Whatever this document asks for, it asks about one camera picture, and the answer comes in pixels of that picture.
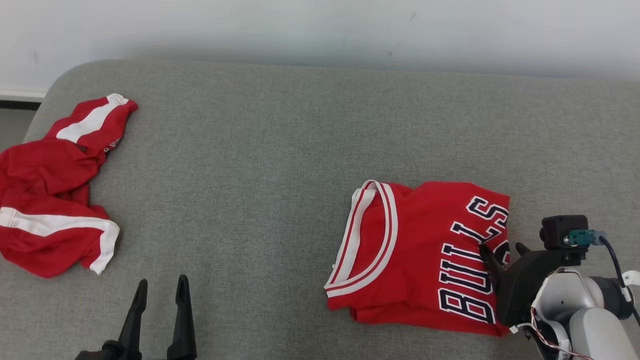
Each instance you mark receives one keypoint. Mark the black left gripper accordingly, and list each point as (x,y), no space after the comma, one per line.
(107,351)

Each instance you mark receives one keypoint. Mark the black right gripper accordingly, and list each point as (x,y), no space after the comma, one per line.
(522,290)

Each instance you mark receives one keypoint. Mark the red Bulls jersey white sleeves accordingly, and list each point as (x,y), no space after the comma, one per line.
(420,250)

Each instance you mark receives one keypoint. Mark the red shorts with white stripe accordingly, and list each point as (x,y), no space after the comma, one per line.
(45,180)

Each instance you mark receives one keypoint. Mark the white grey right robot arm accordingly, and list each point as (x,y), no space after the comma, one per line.
(590,330)

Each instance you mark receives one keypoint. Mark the white and black baseboard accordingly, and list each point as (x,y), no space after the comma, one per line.
(20,97)

